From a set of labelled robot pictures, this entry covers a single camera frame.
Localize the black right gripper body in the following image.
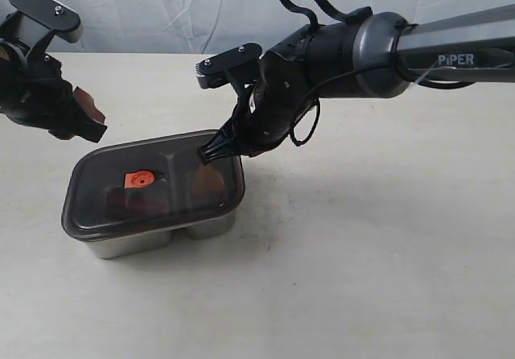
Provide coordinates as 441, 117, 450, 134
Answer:
198, 80, 310, 164

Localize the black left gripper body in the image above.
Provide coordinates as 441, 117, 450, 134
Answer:
1, 55, 107, 142

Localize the yellow cheese wedge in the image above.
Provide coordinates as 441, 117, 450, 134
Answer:
192, 164, 227, 200

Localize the dark lid with orange seal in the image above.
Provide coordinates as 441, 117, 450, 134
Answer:
61, 130, 245, 242

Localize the red sausage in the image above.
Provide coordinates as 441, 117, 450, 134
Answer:
105, 188, 166, 221

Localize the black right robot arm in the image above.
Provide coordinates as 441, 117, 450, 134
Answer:
196, 6, 514, 163

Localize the white backdrop cloth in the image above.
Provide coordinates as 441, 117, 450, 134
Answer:
1, 0, 514, 53

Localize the steel two-compartment lunch box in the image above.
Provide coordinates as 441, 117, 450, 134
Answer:
85, 209, 237, 259

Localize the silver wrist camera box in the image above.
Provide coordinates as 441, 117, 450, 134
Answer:
195, 43, 262, 89
1, 0, 83, 66

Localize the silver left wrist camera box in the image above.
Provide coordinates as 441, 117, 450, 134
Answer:
1, 0, 83, 66

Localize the black cable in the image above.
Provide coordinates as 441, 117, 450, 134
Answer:
277, 0, 515, 147

